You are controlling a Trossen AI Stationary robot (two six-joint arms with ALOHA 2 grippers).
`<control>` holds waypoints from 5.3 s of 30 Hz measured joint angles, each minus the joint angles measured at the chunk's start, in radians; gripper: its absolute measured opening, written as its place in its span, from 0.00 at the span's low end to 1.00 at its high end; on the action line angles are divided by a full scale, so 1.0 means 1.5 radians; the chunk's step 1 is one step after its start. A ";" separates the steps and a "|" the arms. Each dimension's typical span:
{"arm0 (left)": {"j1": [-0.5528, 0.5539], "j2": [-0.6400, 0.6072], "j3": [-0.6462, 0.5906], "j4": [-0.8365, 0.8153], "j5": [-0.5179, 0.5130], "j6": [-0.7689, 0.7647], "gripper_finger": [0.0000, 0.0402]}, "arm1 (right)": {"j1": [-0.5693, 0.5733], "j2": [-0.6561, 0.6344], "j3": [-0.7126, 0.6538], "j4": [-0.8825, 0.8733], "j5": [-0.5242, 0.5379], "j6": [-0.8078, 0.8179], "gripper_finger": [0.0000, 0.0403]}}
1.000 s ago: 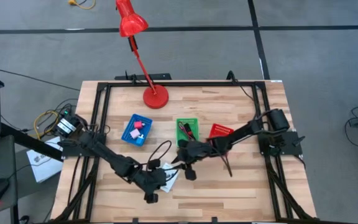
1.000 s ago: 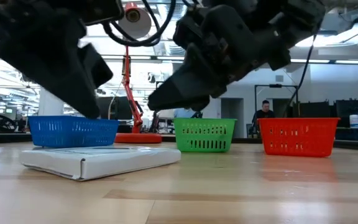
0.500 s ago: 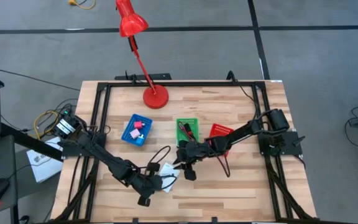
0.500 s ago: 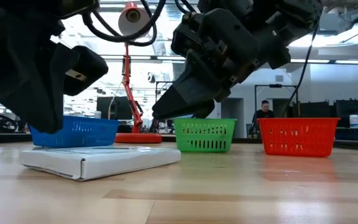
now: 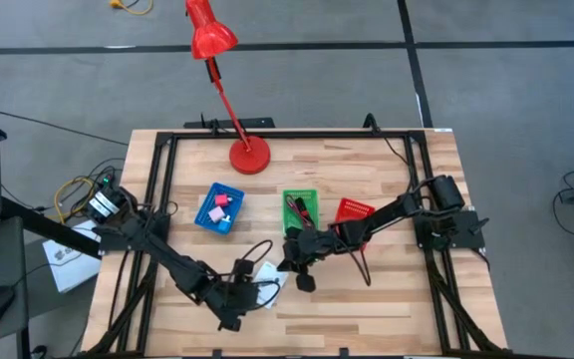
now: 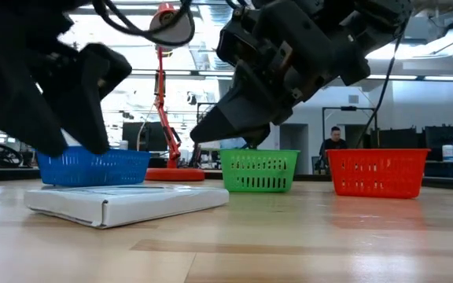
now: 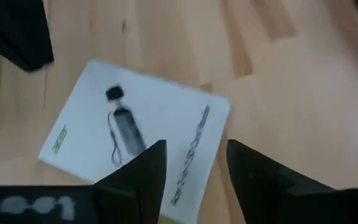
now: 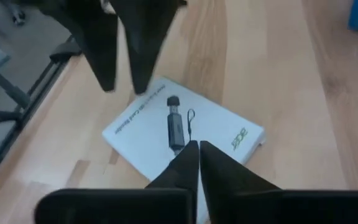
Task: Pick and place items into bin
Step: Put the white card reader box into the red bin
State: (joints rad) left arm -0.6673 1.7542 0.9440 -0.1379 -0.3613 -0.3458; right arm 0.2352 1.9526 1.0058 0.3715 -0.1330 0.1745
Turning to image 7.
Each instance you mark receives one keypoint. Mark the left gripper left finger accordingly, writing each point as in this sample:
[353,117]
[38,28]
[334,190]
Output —
[135,193]

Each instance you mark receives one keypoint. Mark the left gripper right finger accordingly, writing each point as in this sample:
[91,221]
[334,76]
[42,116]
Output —
[275,196]

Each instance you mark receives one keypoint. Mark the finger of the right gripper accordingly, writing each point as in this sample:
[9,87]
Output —
[14,31]

